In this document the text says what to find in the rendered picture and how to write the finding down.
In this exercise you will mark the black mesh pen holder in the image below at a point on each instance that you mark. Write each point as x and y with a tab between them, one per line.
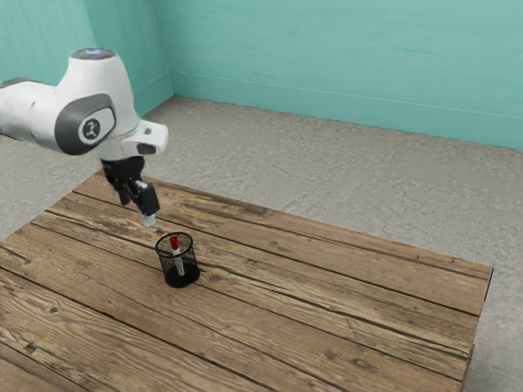
180	269

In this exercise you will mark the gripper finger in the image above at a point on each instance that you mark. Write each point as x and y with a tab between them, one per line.
148	202
122	194

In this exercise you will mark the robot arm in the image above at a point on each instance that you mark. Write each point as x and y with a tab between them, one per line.
81	102

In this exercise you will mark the white pen with red cap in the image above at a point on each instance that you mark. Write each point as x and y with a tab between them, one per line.
177	255

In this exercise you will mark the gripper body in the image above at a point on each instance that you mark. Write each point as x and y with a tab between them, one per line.
122	167

